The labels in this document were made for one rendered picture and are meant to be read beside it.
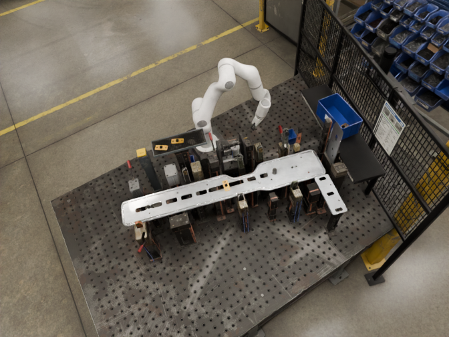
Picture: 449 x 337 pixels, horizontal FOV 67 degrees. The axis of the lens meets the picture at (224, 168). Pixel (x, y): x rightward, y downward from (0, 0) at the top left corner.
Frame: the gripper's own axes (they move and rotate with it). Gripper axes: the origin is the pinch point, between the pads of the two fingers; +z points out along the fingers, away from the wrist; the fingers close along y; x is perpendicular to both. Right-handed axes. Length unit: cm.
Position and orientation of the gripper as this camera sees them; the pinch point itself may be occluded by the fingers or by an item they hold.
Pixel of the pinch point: (256, 125)
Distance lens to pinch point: 276.3
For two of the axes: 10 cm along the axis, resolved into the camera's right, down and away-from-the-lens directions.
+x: 7.5, 6.3, -1.7
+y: -6.5, 6.6, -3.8
